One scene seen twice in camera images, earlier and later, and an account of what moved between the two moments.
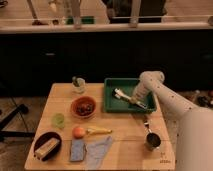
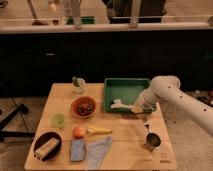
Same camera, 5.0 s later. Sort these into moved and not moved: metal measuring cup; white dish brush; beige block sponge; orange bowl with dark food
Moved: white dish brush
Not moved: metal measuring cup; beige block sponge; orange bowl with dark food
